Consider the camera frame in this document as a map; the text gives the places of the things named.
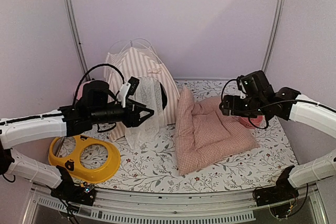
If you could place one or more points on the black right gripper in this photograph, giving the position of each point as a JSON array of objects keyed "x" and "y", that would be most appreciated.
[{"x": 227, "y": 99}]

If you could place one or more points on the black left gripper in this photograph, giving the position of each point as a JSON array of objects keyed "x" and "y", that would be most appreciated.
[{"x": 135, "y": 120}]

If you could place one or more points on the striped pet tent fabric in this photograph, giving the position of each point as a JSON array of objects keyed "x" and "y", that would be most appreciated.
[{"x": 156, "y": 89}]

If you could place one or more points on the pink gingham cushion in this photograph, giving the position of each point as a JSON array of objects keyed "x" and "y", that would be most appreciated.
[{"x": 204, "y": 136}]

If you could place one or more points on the white flexible tent pole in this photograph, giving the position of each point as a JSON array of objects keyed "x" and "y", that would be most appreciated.
[{"x": 119, "y": 46}]

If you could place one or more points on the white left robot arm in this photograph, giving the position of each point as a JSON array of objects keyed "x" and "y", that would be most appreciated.
[{"x": 32, "y": 129}]

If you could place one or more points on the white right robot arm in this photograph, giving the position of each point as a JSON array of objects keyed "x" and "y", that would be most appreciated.
[{"x": 309, "y": 123}]

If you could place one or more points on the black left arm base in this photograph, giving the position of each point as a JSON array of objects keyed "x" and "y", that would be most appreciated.
[{"x": 68, "y": 191}]

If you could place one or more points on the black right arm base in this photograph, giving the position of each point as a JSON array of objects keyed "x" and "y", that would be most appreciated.
[{"x": 281, "y": 191}]

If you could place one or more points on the pink cat-ear pet bowl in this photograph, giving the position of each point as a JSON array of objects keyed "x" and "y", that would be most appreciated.
[{"x": 251, "y": 123}]

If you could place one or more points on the pink bowl behind tent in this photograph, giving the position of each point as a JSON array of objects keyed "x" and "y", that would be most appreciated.
[{"x": 80, "y": 91}]

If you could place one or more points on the yellow double bowl holder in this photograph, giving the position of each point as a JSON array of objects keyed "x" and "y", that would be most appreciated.
[{"x": 85, "y": 158}]

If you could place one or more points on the front aluminium rail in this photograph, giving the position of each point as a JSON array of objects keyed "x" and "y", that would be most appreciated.
[{"x": 199, "y": 198}]

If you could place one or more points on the right aluminium frame post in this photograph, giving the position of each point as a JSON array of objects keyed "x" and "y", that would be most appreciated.
[{"x": 273, "y": 34}]

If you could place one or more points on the aluminium frame post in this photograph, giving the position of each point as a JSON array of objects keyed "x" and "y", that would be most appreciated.
[
  {"x": 273, "y": 34},
  {"x": 75, "y": 35}
]

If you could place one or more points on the left aluminium frame post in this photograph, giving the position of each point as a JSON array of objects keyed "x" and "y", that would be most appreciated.
[{"x": 75, "y": 35}]

